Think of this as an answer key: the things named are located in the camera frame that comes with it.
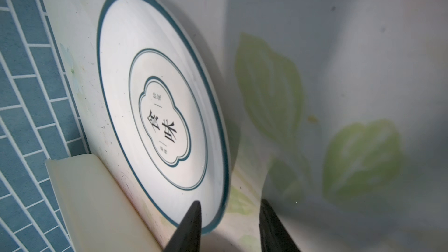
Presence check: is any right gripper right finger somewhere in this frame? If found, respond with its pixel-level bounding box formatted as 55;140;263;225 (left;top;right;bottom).
259;199;301;252

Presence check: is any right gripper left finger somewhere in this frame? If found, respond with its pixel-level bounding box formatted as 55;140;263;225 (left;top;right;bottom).
163;201;202;252

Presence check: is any white plate green flower outline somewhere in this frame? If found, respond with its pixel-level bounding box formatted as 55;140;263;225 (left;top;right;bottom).
97;0;231;234

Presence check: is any white plastic bin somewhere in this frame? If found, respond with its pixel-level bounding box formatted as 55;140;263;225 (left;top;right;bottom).
45;154;161;252

